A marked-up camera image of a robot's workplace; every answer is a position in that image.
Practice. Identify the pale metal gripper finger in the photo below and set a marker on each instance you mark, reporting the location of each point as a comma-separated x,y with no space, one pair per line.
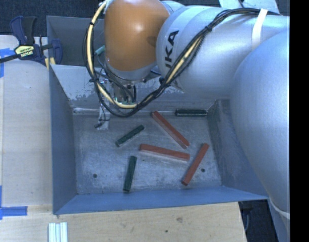
104,120

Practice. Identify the dark green flat block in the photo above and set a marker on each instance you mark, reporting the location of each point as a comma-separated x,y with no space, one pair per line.
129,174
190,113
129,135

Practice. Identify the pale wood board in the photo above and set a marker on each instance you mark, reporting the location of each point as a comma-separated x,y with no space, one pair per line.
25,135

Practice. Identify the red-brown flat block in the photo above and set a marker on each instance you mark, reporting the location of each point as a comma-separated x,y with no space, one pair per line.
195,164
164,152
170,129

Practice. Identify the grey metal bin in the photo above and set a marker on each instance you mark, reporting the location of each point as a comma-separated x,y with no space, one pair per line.
101,165

